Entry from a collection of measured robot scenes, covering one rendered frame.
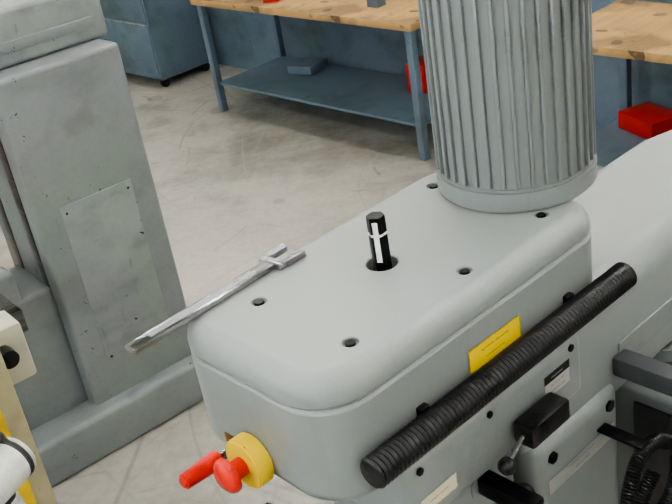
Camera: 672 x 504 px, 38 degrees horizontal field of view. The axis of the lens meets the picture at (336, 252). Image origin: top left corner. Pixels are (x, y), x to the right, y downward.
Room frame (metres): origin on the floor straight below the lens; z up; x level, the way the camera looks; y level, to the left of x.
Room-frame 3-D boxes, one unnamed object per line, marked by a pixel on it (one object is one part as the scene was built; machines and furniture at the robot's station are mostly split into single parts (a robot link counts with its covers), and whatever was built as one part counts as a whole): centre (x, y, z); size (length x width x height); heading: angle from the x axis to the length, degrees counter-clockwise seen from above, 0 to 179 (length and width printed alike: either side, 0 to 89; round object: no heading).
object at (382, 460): (0.89, -0.17, 1.79); 0.45 x 0.04 x 0.04; 129
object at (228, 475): (0.82, 0.15, 1.76); 0.04 x 0.03 x 0.04; 39
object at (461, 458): (1.01, -0.08, 1.68); 0.34 x 0.24 x 0.10; 129
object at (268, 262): (0.96, 0.14, 1.89); 0.24 x 0.04 x 0.01; 132
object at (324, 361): (0.99, -0.06, 1.81); 0.47 x 0.26 x 0.16; 129
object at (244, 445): (0.83, 0.13, 1.76); 0.06 x 0.02 x 0.06; 39
